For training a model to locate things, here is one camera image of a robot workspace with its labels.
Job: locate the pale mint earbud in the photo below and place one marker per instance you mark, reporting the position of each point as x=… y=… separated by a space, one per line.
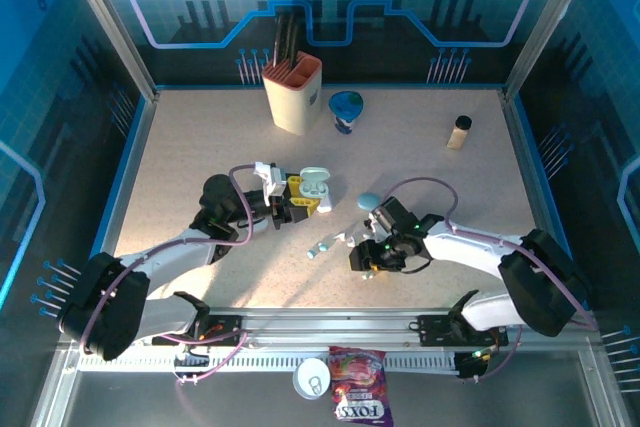
x=367 y=277

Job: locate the pale mint earbud case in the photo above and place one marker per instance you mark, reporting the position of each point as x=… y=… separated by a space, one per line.
x=315 y=177

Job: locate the blue oval earbud case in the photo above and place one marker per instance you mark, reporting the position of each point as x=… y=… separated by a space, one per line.
x=366 y=201

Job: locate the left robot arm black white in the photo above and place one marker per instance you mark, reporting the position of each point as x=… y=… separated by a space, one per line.
x=170 y=259

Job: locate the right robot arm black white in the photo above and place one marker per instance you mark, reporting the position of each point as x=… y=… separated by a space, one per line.
x=470 y=249

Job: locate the beige knife block orange rim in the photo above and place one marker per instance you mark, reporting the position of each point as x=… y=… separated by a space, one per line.
x=295 y=102

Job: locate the blue lidded plastic cup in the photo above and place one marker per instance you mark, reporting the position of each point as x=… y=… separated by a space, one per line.
x=345 y=104

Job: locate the purple candy bag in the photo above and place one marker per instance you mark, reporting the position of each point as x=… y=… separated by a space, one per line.
x=357 y=387

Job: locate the white round can lid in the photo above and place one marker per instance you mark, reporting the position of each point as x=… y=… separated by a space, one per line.
x=305 y=372

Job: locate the spice bottle black cap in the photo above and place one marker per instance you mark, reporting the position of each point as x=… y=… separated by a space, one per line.
x=457 y=137

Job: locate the small black controller box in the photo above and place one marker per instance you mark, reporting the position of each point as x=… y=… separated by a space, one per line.
x=472 y=364

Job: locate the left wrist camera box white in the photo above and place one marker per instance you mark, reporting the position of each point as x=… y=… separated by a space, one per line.
x=270 y=182

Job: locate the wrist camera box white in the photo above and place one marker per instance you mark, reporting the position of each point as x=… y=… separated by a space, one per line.
x=270 y=182
x=374 y=232

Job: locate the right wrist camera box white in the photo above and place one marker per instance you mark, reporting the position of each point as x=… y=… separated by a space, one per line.
x=374 y=232

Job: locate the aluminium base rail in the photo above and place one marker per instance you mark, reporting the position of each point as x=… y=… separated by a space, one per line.
x=325 y=324

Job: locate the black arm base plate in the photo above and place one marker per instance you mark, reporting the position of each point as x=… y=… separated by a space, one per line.
x=435 y=329
x=225 y=329

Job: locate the aluminium side rail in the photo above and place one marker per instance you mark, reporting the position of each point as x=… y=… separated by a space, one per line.
x=522 y=147
x=141 y=132

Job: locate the aluminium frame post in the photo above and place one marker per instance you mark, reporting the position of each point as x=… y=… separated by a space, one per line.
x=545 y=22
x=110 y=22

